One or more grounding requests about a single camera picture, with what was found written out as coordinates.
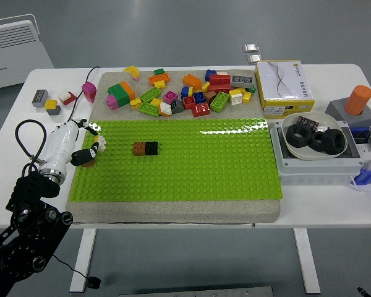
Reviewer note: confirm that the small white brick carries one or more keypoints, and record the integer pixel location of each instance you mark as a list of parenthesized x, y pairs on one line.
[(222, 73), (165, 107), (64, 96)]

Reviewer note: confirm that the brown building brick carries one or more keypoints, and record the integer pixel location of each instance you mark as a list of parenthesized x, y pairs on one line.
[(88, 163), (139, 149), (210, 96)]

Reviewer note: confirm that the small pink brick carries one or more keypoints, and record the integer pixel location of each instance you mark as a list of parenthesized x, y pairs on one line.
[(136, 77)]

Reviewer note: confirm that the red building brick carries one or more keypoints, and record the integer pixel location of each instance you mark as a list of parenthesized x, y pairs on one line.
[(189, 102), (201, 109)]

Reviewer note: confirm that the large red brick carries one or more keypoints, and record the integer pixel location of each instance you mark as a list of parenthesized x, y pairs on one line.
[(219, 80)]

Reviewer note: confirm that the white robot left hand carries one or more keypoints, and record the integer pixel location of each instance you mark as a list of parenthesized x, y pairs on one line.
[(60, 145)]

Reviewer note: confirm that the orange building brick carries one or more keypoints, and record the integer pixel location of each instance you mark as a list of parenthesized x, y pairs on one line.
[(192, 82), (157, 79)]

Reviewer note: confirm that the large orange brick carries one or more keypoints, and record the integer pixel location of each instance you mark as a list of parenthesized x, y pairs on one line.
[(128, 89)]

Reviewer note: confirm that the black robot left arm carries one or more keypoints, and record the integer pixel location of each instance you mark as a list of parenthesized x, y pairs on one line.
[(34, 241)]

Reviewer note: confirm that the lime green long brick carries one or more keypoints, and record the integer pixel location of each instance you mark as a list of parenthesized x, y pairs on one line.
[(150, 95), (148, 109), (219, 102)]

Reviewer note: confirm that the white panel heater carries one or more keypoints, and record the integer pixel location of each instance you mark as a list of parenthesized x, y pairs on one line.
[(15, 55)]

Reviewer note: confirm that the green studded baseplate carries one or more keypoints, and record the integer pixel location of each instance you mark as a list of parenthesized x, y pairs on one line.
[(188, 161)]

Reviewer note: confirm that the magenta building brick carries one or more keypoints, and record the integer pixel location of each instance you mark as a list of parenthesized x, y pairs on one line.
[(170, 96)]

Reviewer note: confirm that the grey three-hole brick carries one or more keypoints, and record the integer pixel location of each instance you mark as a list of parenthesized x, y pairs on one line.
[(242, 81), (39, 97)]

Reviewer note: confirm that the small yellow brick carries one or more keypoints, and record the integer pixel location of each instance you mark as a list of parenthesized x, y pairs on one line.
[(135, 102), (234, 92), (241, 90), (156, 101), (190, 90), (159, 84), (246, 97), (206, 87), (51, 104)]

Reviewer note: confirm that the grey sloped brick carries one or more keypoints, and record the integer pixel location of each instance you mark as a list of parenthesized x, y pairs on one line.
[(177, 106)]

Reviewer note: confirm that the small dark green brick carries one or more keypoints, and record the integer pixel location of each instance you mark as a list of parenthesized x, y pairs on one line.
[(252, 89), (158, 71)]

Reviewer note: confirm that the orange cylinder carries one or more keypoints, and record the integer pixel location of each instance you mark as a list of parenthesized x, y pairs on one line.
[(358, 99)]

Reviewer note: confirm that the small orange brick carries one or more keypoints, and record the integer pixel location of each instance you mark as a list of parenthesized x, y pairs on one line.
[(164, 114)]

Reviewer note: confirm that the tall pink brick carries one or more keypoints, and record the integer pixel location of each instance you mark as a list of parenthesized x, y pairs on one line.
[(89, 89)]

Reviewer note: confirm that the small grey brick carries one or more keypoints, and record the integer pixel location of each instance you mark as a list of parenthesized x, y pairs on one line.
[(54, 111)]

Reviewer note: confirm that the pink building brick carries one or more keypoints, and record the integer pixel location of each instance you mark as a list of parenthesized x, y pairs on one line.
[(112, 102)]

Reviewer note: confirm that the white bowl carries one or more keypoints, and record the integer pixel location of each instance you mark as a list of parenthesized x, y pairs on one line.
[(329, 121)]

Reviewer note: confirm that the large dark green brick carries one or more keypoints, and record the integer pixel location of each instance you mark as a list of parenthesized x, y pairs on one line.
[(117, 92)]

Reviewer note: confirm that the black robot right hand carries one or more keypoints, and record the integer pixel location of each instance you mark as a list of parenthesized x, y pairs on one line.
[(365, 293)]

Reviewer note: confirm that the blue building brick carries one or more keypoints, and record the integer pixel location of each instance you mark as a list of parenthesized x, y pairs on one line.
[(184, 92), (209, 75), (199, 97)]

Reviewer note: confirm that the light grey junction box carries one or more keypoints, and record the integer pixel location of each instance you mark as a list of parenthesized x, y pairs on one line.
[(312, 173)]

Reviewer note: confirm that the yellow sloped brick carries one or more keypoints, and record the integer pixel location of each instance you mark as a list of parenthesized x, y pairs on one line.
[(130, 70)]

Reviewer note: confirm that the small red brick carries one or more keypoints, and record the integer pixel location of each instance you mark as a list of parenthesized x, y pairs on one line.
[(71, 99)]

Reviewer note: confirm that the large black hex nut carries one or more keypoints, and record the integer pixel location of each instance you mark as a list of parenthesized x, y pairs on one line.
[(306, 140), (326, 145)]

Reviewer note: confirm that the purple circuit board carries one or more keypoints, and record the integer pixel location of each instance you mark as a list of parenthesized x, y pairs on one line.
[(307, 121)]

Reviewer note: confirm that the white table leg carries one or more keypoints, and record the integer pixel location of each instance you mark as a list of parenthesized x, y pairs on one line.
[(83, 260), (306, 260)]

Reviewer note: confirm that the small black hex nut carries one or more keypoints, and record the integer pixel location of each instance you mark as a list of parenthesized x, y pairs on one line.
[(315, 147)]

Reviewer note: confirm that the white building brick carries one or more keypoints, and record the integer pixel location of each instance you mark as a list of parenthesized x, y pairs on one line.
[(236, 99), (102, 144)]

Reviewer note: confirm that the white and yellow cardboard box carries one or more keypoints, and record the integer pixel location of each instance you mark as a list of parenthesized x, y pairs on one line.
[(281, 83)]

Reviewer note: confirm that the grey-brown foam mat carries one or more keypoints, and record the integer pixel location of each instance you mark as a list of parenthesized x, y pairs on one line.
[(173, 210)]

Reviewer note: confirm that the grey block with hole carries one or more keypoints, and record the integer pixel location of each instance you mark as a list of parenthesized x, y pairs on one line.
[(337, 108)]

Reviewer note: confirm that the dark blue plastic part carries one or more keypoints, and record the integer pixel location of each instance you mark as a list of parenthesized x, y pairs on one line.
[(360, 135)]

